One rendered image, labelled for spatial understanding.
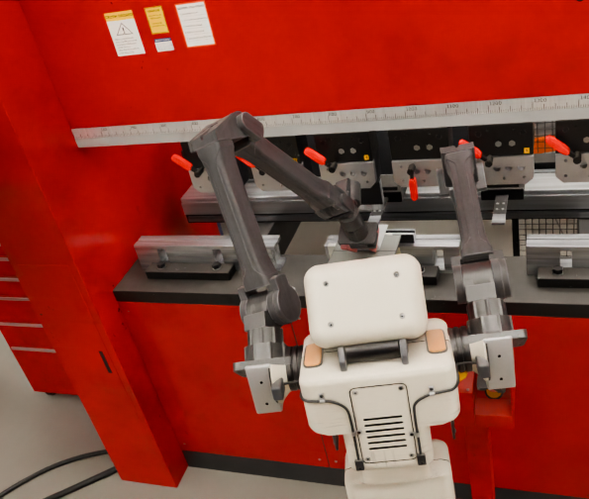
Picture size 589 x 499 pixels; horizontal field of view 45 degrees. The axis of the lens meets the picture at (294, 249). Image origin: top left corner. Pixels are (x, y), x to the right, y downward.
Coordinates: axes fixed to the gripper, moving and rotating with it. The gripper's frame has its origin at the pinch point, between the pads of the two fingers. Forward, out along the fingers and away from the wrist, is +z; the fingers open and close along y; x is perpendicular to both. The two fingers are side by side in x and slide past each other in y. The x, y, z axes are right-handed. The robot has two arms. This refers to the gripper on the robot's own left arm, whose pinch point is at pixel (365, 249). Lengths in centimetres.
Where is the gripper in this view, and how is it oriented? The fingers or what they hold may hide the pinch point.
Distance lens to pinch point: 196.4
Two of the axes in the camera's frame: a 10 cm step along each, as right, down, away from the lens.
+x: -1.8, 8.8, -4.3
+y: -9.3, -0.1, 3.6
